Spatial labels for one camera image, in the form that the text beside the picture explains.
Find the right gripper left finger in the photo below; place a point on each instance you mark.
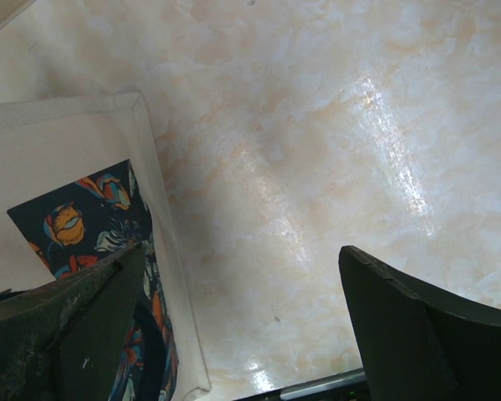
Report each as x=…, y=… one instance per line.
x=63, y=340

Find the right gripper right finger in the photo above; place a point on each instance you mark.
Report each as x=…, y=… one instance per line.
x=418, y=341

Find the beige canvas tote bag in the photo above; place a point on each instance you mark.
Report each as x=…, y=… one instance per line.
x=80, y=180

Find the aluminium rail frame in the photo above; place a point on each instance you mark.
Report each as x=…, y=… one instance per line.
x=342, y=386

